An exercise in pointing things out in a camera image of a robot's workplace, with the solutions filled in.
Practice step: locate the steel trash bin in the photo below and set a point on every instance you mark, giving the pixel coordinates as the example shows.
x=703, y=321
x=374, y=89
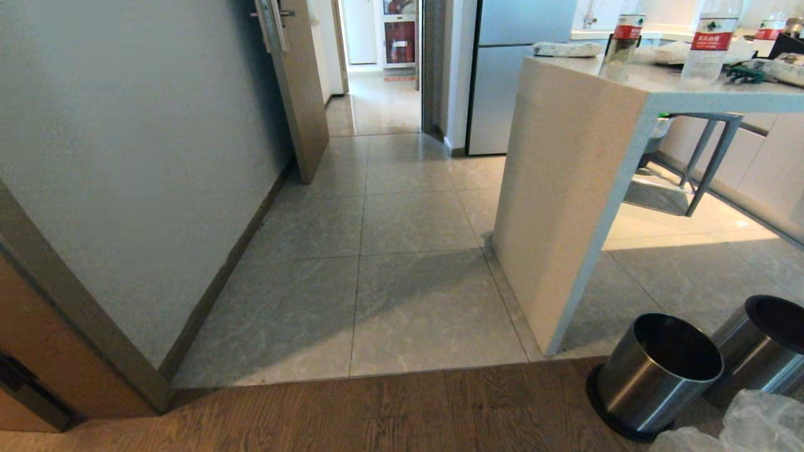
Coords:
x=647, y=383
x=763, y=358

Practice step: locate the clear plastic trash bag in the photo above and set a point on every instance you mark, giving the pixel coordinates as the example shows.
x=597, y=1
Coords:
x=754, y=422

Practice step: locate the white kitchen counter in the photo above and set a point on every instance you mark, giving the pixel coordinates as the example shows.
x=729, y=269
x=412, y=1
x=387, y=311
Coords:
x=565, y=188

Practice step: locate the silver refrigerator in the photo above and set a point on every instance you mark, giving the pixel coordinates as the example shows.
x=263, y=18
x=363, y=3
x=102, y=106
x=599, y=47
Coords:
x=502, y=81

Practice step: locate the red fire cabinet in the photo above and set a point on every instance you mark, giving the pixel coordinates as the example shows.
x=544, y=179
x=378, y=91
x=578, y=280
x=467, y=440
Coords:
x=400, y=37

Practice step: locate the folded white cloth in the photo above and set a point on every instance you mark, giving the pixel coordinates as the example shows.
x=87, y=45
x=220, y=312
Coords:
x=565, y=49

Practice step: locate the clear bottle red label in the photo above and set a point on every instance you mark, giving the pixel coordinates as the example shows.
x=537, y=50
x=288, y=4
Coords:
x=708, y=47
x=767, y=31
x=623, y=44

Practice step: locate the grey metal stool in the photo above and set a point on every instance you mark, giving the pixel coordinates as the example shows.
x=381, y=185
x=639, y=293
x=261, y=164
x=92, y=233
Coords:
x=703, y=157

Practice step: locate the green brush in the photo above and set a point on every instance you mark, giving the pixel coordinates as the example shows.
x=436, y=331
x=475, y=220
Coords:
x=746, y=74

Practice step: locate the brown wooden door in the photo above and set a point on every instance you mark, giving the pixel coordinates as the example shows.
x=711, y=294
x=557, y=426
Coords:
x=38, y=351

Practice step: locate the black door hinge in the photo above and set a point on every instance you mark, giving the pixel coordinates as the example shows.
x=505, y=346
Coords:
x=31, y=389

